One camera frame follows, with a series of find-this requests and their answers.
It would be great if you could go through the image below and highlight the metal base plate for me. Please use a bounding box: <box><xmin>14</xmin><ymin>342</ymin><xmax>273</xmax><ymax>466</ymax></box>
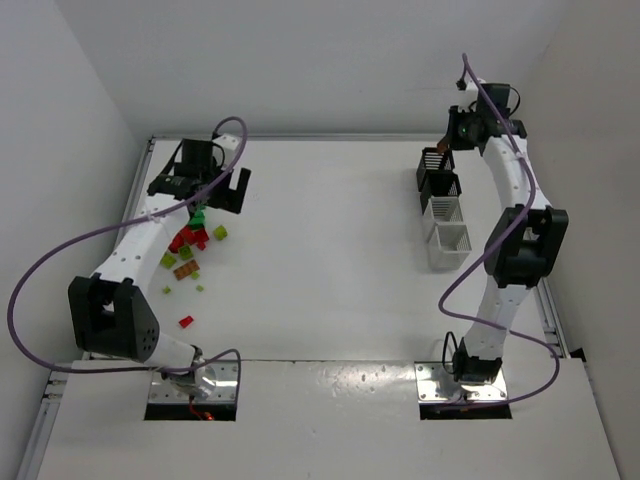
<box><xmin>148</xmin><ymin>361</ymin><xmax>238</xmax><ymax>405</ymax></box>
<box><xmin>414</xmin><ymin>362</ymin><xmax>508</xmax><ymax>405</ymax></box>

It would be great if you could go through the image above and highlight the aluminium frame rail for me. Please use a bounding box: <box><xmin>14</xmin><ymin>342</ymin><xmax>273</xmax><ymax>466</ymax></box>
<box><xmin>533</xmin><ymin>279</ymin><xmax>570</xmax><ymax>358</ymax></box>
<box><xmin>14</xmin><ymin>137</ymin><xmax>156</xmax><ymax>480</ymax></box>

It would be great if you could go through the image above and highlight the purple cable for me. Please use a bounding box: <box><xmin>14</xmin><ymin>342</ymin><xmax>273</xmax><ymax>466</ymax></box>
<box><xmin>6</xmin><ymin>116</ymin><xmax>248</xmax><ymax>376</ymax></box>
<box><xmin>435</xmin><ymin>52</ymin><xmax>561</xmax><ymax>407</ymax></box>

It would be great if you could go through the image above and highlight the white mesh container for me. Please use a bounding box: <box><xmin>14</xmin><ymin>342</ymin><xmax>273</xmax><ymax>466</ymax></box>
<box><xmin>422</xmin><ymin>196</ymin><xmax>464</xmax><ymax>239</ymax></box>
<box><xmin>427</xmin><ymin>223</ymin><xmax>472</xmax><ymax>271</ymax></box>

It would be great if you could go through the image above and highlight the orange lego plate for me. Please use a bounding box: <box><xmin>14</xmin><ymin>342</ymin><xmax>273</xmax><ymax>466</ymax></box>
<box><xmin>173</xmin><ymin>260</ymin><xmax>200</xmax><ymax>281</ymax></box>

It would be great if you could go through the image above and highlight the yellow-green lego cube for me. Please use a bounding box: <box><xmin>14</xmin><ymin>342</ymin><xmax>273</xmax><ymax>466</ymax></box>
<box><xmin>212</xmin><ymin>225</ymin><xmax>228</xmax><ymax>241</ymax></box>

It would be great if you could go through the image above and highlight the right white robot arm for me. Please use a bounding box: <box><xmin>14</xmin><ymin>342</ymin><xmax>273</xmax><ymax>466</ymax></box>
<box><xmin>439</xmin><ymin>79</ymin><xmax>569</xmax><ymax>390</ymax></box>

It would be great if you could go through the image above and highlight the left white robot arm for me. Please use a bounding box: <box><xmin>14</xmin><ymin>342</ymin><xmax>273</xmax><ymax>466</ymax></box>
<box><xmin>68</xmin><ymin>133</ymin><xmax>251</xmax><ymax>396</ymax></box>

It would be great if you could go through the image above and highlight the far black mesh container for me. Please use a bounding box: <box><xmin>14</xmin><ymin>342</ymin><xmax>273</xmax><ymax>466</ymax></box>
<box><xmin>416</xmin><ymin>147</ymin><xmax>455</xmax><ymax>192</ymax></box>

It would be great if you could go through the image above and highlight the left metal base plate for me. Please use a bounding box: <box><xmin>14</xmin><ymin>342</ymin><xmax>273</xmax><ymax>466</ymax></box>
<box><xmin>148</xmin><ymin>361</ymin><xmax>238</xmax><ymax>405</ymax></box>

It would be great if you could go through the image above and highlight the right aluminium frame rail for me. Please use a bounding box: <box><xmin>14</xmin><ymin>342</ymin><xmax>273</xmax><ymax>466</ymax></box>
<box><xmin>533</xmin><ymin>279</ymin><xmax>570</xmax><ymax>358</ymax></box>

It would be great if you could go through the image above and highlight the red lego pile brick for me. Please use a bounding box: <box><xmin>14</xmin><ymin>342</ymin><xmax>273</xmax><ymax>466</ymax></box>
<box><xmin>168</xmin><ymin>226</ymin><xmax>210</xmax><ymax>254</ymax></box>

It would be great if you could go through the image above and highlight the near white mesh container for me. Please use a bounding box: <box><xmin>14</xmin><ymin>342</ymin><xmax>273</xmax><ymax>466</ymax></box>
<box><xmin>427</xmin><ymin>223</ymin><xmax>472</xmax><ymax>271</ymax></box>

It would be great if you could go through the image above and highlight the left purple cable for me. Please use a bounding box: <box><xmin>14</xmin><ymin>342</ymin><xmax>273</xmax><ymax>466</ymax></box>
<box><xmin>6</xmin><ymin>116</ymin><xmax>248</xmax><ymax>376</ymax></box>

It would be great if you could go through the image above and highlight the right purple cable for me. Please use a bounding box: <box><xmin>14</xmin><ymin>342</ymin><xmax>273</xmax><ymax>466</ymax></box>
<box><xmin>435</xmin><ymin>52</ymin><xmax>561</xmax><ymax>407</ymax></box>

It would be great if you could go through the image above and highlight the lime lego brick with hole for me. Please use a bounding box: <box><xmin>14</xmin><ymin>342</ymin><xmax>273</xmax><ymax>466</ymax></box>
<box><xmin>160</xmin><ymin>253</ymin><xmax>177</xmax><ymax>269</ymax></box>

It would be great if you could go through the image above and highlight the left aluminium frame rail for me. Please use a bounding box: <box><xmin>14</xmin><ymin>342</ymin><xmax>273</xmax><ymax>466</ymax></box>
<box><xmin>14</xmin><ymin>137</ymin><xmax>156</xmax><ymax>480</ymax></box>

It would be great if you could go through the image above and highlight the black mesh container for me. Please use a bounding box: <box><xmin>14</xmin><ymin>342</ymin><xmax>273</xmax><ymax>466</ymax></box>
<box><xmin>416</xmin><ymin>147</ymin><xmax>455</xmax><ymax>192</ymax></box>
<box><xmin>419</xmin><ymin>171</ymin><xmax>462</xmax><ymax>212</ymax></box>

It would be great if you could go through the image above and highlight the small red lego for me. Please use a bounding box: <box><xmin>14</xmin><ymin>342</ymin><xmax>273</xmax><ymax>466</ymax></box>
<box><xmin>179</xmin><ymin>315</ymin><xmax>194</xmax><ymax>329</ymax></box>

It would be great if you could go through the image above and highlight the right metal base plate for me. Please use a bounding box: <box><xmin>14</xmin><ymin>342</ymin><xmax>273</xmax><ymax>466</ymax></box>
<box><xmin>414</xmin><ymin>362</ymin><xmax>508</xmax><ymax>405</ymax></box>

